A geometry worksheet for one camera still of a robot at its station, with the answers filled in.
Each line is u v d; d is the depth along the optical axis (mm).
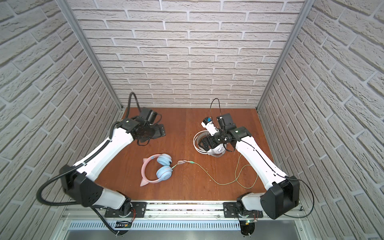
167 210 755
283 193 390
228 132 546
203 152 921
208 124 683
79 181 396
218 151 876
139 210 730
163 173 792
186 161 893
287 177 416
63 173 391
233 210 741
